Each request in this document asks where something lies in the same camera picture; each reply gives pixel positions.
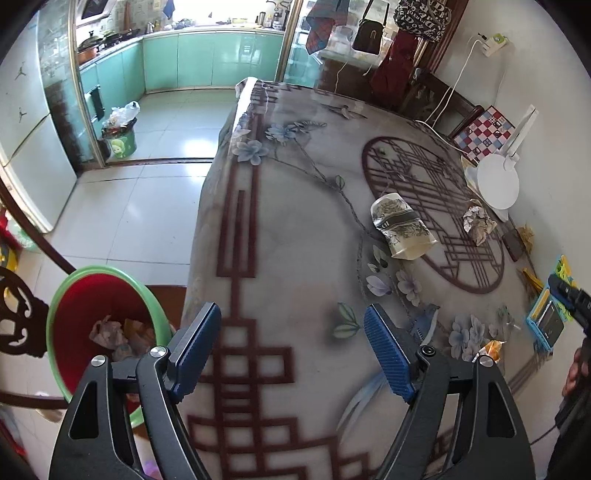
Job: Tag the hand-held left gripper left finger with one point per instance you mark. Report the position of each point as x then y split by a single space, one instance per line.
198 355

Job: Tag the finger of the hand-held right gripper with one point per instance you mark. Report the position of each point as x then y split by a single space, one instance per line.
570 297

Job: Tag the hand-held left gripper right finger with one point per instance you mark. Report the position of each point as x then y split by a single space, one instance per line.
388 355

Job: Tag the brown paper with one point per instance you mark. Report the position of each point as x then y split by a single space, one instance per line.
138 337

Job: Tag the pinkish paper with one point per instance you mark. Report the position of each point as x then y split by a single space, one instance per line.
106 331

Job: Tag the newsprint paper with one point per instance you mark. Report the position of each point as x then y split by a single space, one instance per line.
480 224

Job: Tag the red bin with green rim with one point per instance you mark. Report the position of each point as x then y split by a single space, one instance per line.
78 314

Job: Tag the person's right hand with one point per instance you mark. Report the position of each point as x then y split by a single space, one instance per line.
572 374

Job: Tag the blue plastic box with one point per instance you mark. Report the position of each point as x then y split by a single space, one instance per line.
535 318

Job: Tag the yellow plastic tool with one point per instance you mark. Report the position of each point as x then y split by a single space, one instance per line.
533 279

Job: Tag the crumpled yellowish tissue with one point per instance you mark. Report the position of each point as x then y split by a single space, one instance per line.
527 236

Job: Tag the phone in red case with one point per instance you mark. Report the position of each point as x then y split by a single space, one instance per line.
513 244

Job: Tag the orange snack wrapper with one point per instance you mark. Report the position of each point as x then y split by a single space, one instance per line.
493 347

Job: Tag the floral printed tablecloth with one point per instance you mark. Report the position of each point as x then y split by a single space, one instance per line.
300 258

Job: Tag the white desk lamp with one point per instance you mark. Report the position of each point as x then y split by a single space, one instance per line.
496 187

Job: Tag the floral printed paper bag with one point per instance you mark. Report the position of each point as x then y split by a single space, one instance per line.
397 221

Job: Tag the dark carved wooden chair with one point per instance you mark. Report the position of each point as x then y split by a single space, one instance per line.
23 323

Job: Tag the checkered game board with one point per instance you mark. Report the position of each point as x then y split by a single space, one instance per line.
480 131

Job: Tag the green kitchen bin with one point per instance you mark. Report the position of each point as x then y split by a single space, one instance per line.
121 146

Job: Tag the brown wooden chair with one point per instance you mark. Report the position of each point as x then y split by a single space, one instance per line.
455 99

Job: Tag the white plastic bag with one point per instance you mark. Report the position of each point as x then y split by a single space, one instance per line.
124 113

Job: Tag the white power strip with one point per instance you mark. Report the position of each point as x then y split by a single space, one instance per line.
494 44

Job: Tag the black towel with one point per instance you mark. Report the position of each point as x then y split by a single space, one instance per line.
98 104

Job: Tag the white refrigerator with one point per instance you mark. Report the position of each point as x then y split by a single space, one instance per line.
27 138

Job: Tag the red garment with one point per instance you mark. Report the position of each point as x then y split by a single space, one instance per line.
395 69

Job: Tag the teal kitchen cabinets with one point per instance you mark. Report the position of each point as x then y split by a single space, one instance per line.
207 60

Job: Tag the black and white tote bag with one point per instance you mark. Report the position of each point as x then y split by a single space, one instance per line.
420 18

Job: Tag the orange cooking pot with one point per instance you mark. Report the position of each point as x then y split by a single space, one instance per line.
87 56

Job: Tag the black handbag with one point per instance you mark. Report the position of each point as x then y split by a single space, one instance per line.
369 34

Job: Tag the plaid cloth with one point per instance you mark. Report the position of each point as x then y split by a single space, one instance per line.
321 32

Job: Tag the black range hood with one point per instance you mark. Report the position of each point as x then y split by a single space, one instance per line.
97 7

